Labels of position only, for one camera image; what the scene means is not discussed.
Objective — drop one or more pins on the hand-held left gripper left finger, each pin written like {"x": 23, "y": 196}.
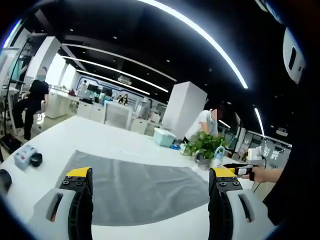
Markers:
{"x": 77, "y": 200}

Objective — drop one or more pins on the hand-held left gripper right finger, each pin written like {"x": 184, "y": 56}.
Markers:
{"x": 222, "y": 200}

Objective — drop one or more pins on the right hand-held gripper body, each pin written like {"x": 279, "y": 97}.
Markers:
{"x": 243, "y": 172}

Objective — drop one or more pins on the grey towel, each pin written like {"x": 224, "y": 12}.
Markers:
{"x": 140, "y": 190}

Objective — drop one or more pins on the person's right hand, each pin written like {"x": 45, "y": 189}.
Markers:
{"x": 260, "y": 175}

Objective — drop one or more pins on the clear blue water bottle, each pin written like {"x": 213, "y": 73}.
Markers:
{"x": 218, "y": 156}

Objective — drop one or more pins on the white box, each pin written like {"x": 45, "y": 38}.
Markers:
{"x": 254, "y": 154}

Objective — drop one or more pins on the green potted plant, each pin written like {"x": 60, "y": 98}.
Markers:
{"x": 205, "y": 145}

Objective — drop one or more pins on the person's dark clothing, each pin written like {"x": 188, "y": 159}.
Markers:
{"x": 300, "y": 162}

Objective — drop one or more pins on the black round cap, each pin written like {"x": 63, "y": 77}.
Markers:
{"x": 36, "y": 160}

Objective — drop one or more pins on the white table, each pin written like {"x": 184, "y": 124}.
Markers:
{"x": 100, "y": 140}

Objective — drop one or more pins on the pale blue tissue pack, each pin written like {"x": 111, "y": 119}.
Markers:
{"x": 23, "y": 156}

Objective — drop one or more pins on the white square pillar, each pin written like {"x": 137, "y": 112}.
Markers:
{"x": 186, "y": 107}

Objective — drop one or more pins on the black rounded object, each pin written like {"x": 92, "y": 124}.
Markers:
{"x": 5, "y": 180}

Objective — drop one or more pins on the teal plastic storage box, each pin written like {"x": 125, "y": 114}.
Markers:
{"x": 163, "y": 137}

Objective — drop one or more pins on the black floor stand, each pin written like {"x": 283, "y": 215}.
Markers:
{"x": 10, "y": 100}

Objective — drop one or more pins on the white chest-worn device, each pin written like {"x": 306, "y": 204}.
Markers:
{"x": 293, "y": 57}

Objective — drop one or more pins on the long ceiling light strip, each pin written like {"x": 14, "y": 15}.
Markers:
{"x": 200, "y": 32}

